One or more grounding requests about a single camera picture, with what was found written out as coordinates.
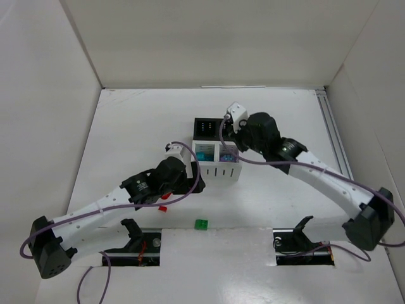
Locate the purple printed lego in container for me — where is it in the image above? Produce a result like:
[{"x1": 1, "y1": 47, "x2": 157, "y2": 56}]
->
[{"x1": 220, "y1": 154, "x2": 238, "y2": 163}]

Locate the light green lego brick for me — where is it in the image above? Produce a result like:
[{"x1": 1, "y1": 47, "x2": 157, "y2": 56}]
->
[{"x1": 194, "y1": 219, "x2": 209, "y2": 231}]

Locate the white two-compartment container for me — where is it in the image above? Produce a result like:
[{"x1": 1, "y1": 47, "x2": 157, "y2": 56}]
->
[{"x1": 192, "y1": 140, "x2": 242, "y2": 182}]

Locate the red heart-shaped lego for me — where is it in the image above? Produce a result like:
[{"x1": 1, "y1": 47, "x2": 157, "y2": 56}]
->
[{"x1": 161, "y1": 193, "x2": 171, "y2": 200}]

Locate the small teal lego brick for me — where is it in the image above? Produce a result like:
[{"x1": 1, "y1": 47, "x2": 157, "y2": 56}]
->
[{"x1": 196, "y1": 152, "x2": 206, "y2": 162}]

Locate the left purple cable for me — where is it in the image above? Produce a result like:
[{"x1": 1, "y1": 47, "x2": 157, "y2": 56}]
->
[{"x1": 19, "y1": 141, "x2": 201, "y2": 304}]

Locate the purple cable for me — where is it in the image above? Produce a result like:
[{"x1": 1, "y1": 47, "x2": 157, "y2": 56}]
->
[
  {"x1": 218, "y1": 118, "x2": 405, "y2": 262},
  {"x1": 19, "y1": 141, "x2": 201, "y2": 304}
]

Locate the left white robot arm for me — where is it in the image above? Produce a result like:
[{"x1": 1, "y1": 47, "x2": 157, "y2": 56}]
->
[{"x1": 27, "y1": 156, "x2": 205, "y2": 279}]

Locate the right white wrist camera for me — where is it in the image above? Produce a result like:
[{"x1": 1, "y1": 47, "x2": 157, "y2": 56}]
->
[{"x1": 225, "y1": 102, "x2": 249, "y2": 134}]

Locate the black two-compartment container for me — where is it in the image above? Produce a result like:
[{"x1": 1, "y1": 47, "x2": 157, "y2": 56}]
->
[{"x1": 193, "y1": 118, "x2": 222, "y2": 141}]

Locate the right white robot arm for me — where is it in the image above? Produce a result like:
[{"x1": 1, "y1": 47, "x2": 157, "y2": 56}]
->
[{"x1": 219, "y1": 109, "x2": 397, "y2": 251}]

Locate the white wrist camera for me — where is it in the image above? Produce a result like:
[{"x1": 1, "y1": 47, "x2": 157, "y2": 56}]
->
[
  {"x1": 225, "y1": 102, "x2": 249, "y2": 134},
  {"x1": 165, "y1": 142, "x2": 187, "y2": 169}
]

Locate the aluminium rail on right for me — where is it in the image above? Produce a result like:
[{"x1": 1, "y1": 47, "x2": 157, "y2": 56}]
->
[{"x1": 315, "y1": 89, "x2": 353, "y2": 179}]

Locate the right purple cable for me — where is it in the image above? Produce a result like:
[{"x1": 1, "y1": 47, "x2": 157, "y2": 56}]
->
[{"x1": 218, "y1": 118, "x2": 405, "y2": 262}]

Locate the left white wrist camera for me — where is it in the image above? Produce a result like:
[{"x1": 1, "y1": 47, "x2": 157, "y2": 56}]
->
[{"x1": 165, "y1": 142, "x2": 187, "y2": 169}]

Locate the teal long lego brick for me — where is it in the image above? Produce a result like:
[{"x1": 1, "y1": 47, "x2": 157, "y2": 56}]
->
[{"x1": 202, "y1": 152, "x2": 214, "y2": 162}]

